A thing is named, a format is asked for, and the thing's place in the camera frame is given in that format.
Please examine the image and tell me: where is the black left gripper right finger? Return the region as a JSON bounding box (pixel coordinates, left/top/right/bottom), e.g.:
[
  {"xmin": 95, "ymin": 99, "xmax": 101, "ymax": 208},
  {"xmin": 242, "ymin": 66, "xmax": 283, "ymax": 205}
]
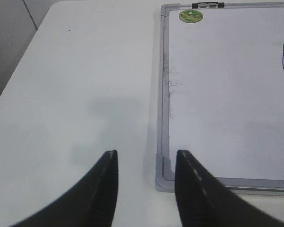
[{"xmin": 175, "ymin": 150, "xmax": 284, "ymax": 227}]

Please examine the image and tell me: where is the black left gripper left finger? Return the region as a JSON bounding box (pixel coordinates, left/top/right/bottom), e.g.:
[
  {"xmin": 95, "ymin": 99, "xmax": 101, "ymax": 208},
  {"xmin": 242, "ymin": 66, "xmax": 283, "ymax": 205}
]
[{"xmin": 16, "ymin": 150, "xmax": 118, "ymax": 227}]

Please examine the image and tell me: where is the round green magnet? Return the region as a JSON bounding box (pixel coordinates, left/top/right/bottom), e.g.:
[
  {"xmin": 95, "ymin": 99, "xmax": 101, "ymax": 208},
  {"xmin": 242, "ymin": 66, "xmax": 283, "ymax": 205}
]
[{"xmin": 179, "ymin": 9, "xmax": 203, "ymax": 23}]

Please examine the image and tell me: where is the white board with grey frame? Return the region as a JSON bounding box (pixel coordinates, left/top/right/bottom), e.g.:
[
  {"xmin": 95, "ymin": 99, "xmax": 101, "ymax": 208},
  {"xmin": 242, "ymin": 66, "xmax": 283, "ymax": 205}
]
[{"xmin": 156, "ymin": 2, "xmax": 284, "ymax": 192}]

